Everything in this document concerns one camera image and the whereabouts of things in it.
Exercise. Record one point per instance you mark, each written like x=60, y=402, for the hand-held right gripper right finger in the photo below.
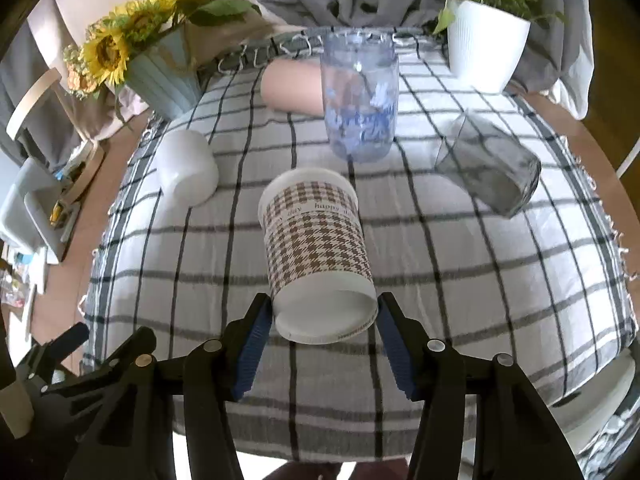
x=400, y=360

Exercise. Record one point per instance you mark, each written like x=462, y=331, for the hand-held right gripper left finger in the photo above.
x=250, y=355

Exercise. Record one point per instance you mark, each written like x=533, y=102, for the brown houndstooth paper cup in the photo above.
x=315, y=240

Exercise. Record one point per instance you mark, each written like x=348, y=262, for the pink cup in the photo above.
x=290, y=87

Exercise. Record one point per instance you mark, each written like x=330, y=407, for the grey checkered tablecloth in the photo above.
x=500, y=285

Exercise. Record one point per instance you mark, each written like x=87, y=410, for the white storage box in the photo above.
x=25, y=205

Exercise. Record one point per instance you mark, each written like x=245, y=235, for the white mug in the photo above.
x=185, y=165

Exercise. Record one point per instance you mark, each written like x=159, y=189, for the grey glass tumbler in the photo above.
x=490, y=170

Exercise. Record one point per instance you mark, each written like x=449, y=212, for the wooden chair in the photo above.
x=30, y=100

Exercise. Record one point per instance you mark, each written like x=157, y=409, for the blue patterned glass jar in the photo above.
x=357, y=110

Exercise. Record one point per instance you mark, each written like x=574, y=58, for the light blue ribbed flowerpot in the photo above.
x=160, y=80

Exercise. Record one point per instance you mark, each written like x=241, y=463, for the sunflower bouquet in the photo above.
x=107, y=52

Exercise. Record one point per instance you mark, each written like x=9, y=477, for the white ribbed plant pot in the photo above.
x=482, y=45

